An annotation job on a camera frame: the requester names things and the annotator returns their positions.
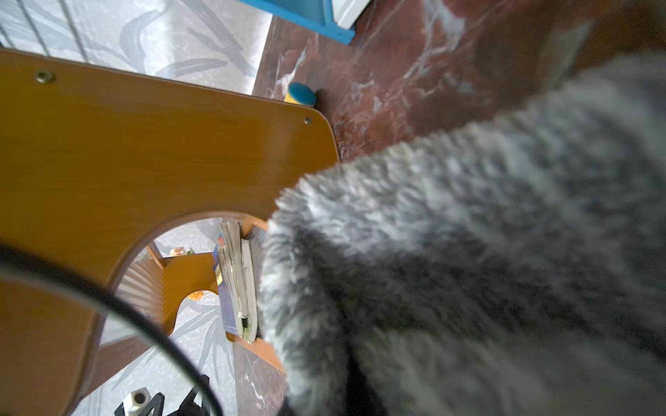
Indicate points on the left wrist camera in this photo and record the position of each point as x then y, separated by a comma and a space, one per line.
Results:
135, 402

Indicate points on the small teal yellow ball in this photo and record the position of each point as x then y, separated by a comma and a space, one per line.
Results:
300, 94

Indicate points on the orange wooden bookshelf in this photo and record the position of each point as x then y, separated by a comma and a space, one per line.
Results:
95, 165

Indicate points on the white slatted crate blue frame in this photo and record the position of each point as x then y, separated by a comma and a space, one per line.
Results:
334, 19

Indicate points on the flower pot with orange flowers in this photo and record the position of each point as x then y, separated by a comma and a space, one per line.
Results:
196, 296

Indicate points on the grey fluffy cloth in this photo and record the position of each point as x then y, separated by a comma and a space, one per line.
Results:
510, 267

